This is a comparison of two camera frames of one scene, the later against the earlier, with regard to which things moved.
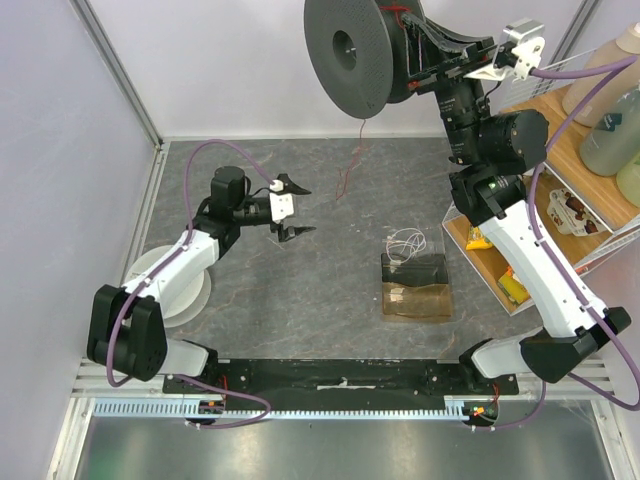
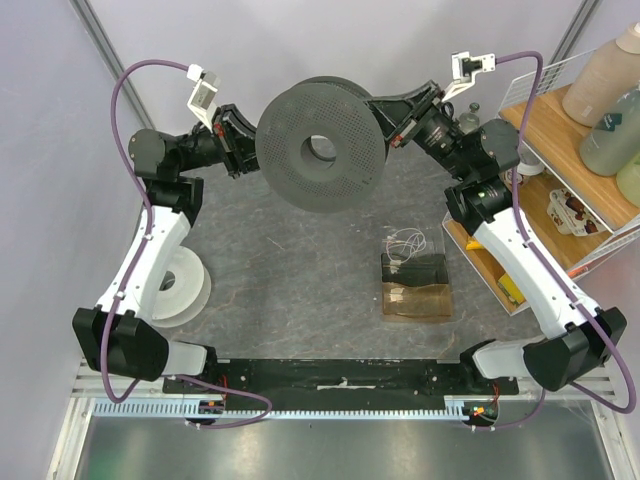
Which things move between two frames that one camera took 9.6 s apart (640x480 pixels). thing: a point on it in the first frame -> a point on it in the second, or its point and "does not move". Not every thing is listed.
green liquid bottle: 605,150 does not move
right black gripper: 451,70 -> 417,120
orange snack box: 513,287 does not move
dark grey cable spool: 360,49 -> 330,106
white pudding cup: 569,215 does not move
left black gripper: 289,231 -> 236,139
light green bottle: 628,182 does not move
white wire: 402,244 does not move
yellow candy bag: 477,240 does not move
